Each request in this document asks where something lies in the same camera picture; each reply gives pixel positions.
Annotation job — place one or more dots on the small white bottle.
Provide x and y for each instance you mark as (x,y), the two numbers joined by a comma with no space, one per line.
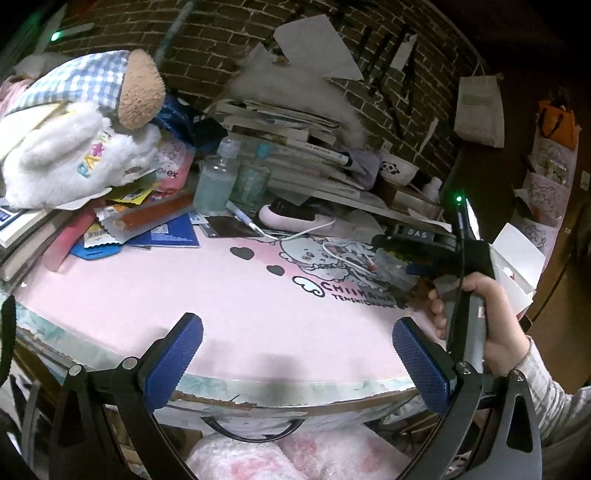
(433,189)

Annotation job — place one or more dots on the yellow snack packet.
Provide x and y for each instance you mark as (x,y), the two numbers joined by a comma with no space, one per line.
(131,194)

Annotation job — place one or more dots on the white barcode sachet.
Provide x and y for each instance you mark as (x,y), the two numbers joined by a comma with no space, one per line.
(101,235)

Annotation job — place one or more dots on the pink fluffy rug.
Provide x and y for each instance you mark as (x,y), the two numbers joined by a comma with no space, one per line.
(300,454)

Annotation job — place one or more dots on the brown cardboard box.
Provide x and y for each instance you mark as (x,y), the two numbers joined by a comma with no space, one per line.
(406,198)

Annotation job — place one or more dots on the pink tissue packet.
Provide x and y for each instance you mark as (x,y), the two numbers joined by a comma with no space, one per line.
(175,166)

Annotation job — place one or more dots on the plush bear with checkered hood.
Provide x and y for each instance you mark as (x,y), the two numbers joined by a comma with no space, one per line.
(138,92)

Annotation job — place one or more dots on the white paper strip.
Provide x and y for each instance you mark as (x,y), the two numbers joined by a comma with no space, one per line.
(428,134)

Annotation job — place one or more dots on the teal pole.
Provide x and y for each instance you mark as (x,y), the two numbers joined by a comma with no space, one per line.
(178,27)

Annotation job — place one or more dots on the black card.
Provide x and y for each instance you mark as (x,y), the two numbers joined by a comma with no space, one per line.
(226,226)

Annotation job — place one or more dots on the purple cloth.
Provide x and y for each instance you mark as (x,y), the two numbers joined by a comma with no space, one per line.
(367,166)

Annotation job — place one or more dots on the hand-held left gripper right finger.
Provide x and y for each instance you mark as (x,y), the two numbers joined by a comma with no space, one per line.
(418,364)

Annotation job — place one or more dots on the orange bag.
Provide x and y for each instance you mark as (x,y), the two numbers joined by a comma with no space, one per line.
(558,124)

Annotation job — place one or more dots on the brown ruler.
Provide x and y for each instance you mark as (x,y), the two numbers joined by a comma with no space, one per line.
(152,214)

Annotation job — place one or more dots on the person's right hand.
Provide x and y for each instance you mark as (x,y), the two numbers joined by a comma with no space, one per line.
(505,323)

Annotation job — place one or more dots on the blue booklet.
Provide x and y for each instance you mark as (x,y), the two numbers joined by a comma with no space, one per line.
(171,233)

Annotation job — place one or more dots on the pink book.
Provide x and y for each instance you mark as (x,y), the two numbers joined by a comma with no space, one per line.
(69,242)

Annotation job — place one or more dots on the white fluffy fur item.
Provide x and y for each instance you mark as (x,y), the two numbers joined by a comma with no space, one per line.
(286,78)

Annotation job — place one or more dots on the white cardboard box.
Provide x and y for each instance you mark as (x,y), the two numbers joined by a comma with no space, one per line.
(512,249)

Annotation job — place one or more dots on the white pen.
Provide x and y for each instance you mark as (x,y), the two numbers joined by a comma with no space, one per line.
(242,216)

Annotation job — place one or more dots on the blue zigzag-edged sachet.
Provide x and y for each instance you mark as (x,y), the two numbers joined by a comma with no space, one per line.
(94,251)

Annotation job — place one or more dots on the clear plastic wrapper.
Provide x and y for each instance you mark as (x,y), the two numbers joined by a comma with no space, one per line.
(392,277)

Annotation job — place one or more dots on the small white paper note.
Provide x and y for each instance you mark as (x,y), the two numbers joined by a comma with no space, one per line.
(405,50)

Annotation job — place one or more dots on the white covered book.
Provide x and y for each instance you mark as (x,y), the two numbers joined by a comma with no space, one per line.
(18,226)

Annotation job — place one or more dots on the canvas tote bag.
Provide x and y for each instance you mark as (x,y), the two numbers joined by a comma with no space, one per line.
(480,110)

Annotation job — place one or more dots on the white fluffy lettered pouch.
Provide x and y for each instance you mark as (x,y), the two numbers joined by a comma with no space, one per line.
(69,152)

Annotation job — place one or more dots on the panda print bowl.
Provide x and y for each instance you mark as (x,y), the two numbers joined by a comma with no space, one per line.
(399,170)

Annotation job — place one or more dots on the blue snack bag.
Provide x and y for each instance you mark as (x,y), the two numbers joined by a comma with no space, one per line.
(203,131)

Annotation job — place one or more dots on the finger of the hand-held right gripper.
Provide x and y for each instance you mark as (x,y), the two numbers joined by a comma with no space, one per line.
(420,269)
(388,242)

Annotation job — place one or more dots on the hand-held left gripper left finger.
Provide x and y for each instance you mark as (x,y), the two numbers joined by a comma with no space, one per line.
(178,355)

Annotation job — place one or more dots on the white flat board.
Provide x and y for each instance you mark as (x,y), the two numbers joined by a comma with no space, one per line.
(364,203)

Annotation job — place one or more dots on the person's right forearm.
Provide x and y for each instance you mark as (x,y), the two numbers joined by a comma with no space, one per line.
(554,406)

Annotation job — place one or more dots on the white paper sheet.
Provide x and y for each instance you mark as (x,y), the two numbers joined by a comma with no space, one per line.
(318,46)

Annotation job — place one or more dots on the pink hairbrush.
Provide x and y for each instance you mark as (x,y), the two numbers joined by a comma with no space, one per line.
(300,221)

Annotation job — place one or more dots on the stack of books and magazines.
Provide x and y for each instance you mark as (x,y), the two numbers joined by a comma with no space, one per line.
(295,138)

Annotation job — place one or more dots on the white device with green light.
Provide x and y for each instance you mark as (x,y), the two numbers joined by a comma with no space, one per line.
(57,36)

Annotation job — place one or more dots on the clear flip-cap bottle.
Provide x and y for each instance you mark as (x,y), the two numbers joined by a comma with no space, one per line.
(214,184)

